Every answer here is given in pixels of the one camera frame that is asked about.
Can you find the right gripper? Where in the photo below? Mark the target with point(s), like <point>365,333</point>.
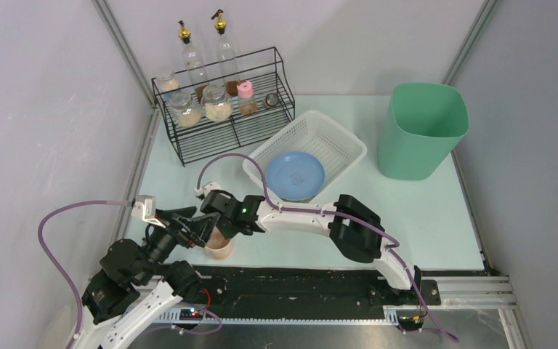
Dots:
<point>216,207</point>

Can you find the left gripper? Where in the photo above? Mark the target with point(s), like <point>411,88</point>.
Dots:
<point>179,229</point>

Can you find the pink mug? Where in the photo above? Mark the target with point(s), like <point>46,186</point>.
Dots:
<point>218,247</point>

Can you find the blue plate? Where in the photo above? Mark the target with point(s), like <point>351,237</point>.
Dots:
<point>295,176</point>

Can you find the glass jar beige powder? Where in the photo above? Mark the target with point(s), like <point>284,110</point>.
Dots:
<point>184,109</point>

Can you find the pink lid spice bottle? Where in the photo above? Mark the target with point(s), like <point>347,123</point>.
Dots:
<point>246,99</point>

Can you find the glass jar clamp lid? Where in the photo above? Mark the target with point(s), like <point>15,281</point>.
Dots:
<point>216,103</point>

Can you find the small black lid spice jar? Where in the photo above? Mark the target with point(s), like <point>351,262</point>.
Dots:
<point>271,100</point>

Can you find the white plastic basket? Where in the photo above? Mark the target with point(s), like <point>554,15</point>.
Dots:
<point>313,132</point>

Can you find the blue label spice jar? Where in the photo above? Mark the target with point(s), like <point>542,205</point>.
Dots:
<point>166,80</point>

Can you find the oil bottle gold spout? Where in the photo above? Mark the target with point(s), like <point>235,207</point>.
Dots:
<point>194,62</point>
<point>225,52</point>

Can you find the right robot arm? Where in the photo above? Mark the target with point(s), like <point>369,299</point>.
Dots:
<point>354,229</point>

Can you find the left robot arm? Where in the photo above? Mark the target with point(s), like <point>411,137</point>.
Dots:
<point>134,285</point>

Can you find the green trash bin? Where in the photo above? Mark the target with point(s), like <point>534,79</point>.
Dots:
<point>424,123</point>

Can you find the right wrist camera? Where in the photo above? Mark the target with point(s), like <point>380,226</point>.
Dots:
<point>205,189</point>

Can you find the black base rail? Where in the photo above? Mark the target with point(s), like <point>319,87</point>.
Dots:
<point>302,294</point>

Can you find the black wire rack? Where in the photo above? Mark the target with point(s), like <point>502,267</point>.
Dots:
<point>265,69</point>

